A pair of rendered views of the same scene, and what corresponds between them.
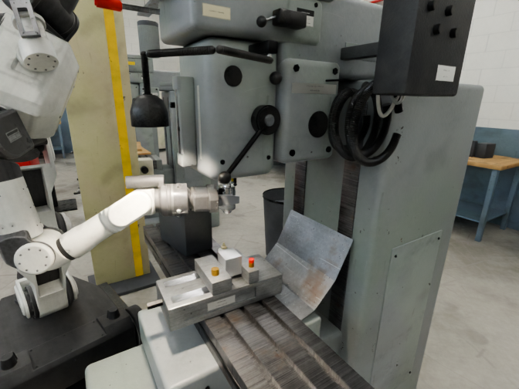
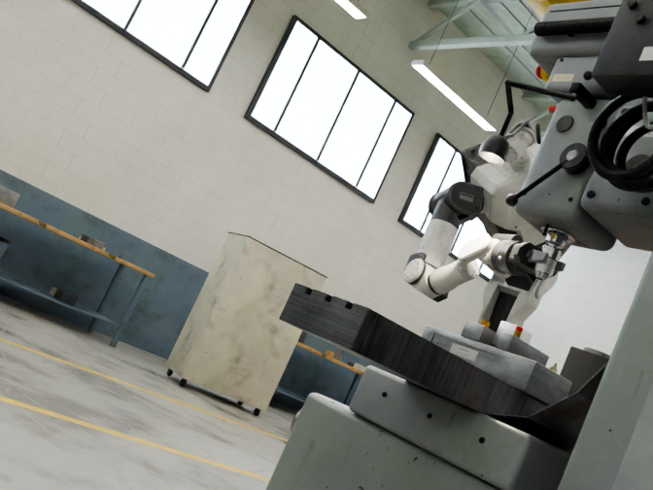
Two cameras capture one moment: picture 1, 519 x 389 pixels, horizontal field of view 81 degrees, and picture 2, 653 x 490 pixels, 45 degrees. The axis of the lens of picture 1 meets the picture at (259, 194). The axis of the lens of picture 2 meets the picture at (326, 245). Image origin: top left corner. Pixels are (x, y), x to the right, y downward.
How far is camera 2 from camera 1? 1.83 m
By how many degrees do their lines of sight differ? 87
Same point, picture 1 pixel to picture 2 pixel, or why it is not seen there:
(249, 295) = (490, 366)
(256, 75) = (588, 122)
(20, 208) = (433, 239)
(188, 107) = not seen: hidden behind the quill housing
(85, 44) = not seen: outside the picture
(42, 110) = (498, 192)
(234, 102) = (557, 144)
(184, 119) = not seen: hidden behind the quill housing
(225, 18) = (567, 81)
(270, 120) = (571, 155)
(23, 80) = (503, 173)
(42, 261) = (413, 271)
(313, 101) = (639, 144)
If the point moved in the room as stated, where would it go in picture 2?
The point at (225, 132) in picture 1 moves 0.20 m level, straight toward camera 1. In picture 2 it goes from (538, 168) to (468, 129)
